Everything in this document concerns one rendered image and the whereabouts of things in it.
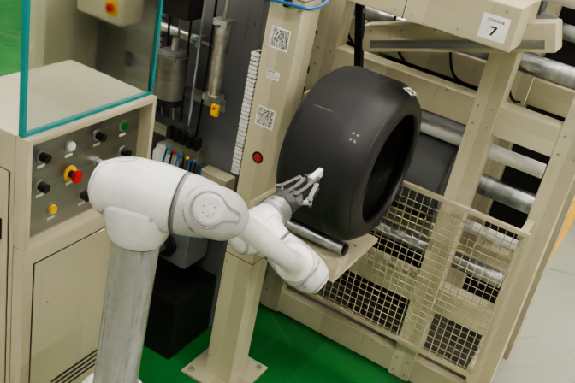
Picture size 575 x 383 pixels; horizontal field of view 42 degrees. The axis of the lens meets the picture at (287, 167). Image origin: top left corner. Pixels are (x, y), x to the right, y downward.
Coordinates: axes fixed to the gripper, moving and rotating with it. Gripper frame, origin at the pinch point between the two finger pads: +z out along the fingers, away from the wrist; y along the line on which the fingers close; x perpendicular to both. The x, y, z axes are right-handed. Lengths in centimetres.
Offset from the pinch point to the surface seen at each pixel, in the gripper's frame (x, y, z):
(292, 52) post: -22.7, 28.6, 27.6
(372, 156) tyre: -6.0, -12.0, 13.4
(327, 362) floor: 130, 3, 48
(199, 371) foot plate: 122, 41, 3
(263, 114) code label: 2.3, 34.8, 23.8
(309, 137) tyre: -7.7, 7.7, 7.3
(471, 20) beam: -41, -19, 57
